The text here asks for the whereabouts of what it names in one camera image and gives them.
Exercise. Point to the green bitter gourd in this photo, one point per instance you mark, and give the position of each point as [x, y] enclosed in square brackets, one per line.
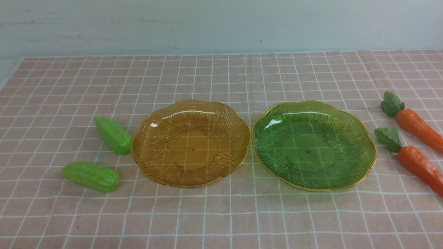
[90, 175]
[114, 135]

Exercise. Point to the toy carrot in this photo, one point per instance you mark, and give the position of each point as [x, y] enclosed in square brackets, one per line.
[411, 159]
[409, 120]

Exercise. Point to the amber plastic plate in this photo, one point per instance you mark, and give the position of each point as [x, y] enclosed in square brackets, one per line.
[191, 143]

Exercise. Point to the green plastic plate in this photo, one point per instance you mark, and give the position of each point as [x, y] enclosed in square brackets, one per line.
[313, 146]

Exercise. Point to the pink checkered tablecloth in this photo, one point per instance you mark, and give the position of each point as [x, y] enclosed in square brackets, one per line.
[47, 109]

